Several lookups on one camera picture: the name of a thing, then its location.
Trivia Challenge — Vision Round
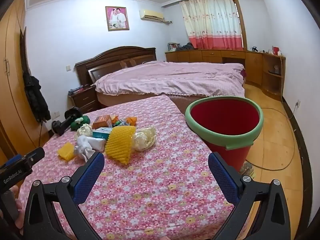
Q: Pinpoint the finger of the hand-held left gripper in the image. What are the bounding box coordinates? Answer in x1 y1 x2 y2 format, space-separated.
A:
0 154 23 167
21 147 45 167

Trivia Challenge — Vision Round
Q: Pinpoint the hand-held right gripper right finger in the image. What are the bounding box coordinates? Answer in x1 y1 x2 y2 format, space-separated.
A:
208 152 292 240

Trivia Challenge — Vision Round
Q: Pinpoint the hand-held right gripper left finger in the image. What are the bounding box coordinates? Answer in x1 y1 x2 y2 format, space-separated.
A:
22 152 105 240

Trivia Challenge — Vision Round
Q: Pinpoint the white tissue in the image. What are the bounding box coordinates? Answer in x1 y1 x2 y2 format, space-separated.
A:
74 135 105 163

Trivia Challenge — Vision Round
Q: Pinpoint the small yellow foam net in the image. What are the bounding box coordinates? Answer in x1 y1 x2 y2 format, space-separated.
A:
57 142 75 160

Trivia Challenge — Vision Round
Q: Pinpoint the blue and white box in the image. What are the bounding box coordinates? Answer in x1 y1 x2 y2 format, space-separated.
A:
92 127 115 140

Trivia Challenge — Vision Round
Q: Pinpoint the large yellow foam net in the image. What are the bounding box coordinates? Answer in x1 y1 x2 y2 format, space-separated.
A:
105 125 137 165

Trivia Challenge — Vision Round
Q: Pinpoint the green toy figure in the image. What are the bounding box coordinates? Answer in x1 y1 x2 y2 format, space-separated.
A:
70 115 90 130

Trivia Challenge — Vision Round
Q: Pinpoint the orange cardboard box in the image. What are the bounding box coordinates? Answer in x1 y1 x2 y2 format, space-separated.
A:
92 114 113 130

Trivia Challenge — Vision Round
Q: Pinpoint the red bucket with green rim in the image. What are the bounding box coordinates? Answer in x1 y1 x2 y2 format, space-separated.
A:
185 96 264 173

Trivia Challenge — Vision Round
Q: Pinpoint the person's left hand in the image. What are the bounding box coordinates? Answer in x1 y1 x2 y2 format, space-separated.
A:
0 185 24 230

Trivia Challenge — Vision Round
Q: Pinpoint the black dumbbell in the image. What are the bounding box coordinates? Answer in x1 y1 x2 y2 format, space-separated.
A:
51 107 83 136

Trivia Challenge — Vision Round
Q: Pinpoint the black jacket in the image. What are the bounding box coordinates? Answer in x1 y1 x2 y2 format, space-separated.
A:
22 74 51 123

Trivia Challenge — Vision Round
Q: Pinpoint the pink floral tablecloth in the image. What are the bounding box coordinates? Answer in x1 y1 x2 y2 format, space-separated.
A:
19 94 250 240

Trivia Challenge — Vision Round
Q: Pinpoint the dark wooden nightstand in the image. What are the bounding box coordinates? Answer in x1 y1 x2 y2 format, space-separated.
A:
67 86 98 114

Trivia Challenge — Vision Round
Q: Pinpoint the wooden wardrobe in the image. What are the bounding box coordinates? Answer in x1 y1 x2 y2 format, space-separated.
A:
0 0 50 165

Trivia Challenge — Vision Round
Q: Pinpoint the brown bed base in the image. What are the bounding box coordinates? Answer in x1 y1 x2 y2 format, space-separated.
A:
96 91 208 110

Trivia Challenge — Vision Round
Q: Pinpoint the bed with pink quilt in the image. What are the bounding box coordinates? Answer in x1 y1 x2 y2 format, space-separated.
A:
94 60 245 97

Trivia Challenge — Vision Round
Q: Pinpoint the long wooden cabinet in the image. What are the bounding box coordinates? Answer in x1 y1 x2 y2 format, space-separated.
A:
165 49 286 102

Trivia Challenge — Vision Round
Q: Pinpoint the dark wooden headboard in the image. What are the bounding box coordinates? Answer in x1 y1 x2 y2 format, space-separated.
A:
75 46 157 87

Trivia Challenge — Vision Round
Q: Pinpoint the dark clothes pile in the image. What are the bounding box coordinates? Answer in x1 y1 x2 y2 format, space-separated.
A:
176 42 194 51

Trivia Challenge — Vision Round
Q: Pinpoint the white and red curtain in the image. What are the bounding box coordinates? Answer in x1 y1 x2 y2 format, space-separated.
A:
179 0 244 50

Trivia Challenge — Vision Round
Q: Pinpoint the white air conditioner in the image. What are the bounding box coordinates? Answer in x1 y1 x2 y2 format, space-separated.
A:
139 9 165 22

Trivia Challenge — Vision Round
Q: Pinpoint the long power cable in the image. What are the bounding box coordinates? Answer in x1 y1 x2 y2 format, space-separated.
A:
246 55 299 170

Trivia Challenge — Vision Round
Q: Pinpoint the wooden window frame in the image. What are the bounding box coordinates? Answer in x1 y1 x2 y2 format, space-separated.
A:
231 0 248 52

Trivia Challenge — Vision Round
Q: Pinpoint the framed wall photo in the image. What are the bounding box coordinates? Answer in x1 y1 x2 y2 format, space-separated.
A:
105 6 130 31

